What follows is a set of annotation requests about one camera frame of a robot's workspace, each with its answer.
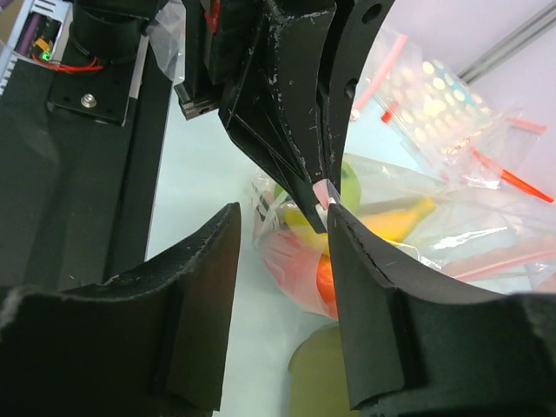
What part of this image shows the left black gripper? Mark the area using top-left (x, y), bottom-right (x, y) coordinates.
top-left (175, 0), bottom-right (394, 233)

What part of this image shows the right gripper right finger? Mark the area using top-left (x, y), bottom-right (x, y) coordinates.
top-left (328, 204), bottom-right (555, 416)

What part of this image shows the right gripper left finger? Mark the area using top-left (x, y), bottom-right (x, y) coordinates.
top-left (1, 203), bottom-right (242, 416)

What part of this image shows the olive green plastic bin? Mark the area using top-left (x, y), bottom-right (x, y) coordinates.
top-left (288, 323), bottom-right (359, 417)

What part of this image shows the long yellow banana toy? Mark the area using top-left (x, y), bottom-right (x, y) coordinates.
top-left (360, 198), bottom-right (436, 243)

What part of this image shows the clear zip top bag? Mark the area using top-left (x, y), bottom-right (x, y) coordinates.
top-left (251, 155), bottom-right (555, 318)

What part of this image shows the red mango toy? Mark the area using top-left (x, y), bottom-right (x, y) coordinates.
top-left (258, 230), bottom-right (338, 320)

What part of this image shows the green apple toy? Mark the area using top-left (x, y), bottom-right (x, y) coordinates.
top-left (341, 162), bottom-right (361, 213)

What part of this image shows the yellow lemon toy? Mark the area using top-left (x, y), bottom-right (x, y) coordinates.
top-left (284, 207), bottom-right (329, 256)

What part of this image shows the pile of zip bags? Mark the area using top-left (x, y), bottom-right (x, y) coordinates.
top-left (350, 28), bottom-right (555, 203)

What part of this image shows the aluminium frame rail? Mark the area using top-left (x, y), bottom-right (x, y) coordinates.
top-left (459, 1), bottom-right (555, 84)

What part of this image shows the white slotted cable duct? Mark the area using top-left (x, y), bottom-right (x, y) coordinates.
top-left (1, 1), bottom-right (72, 94)

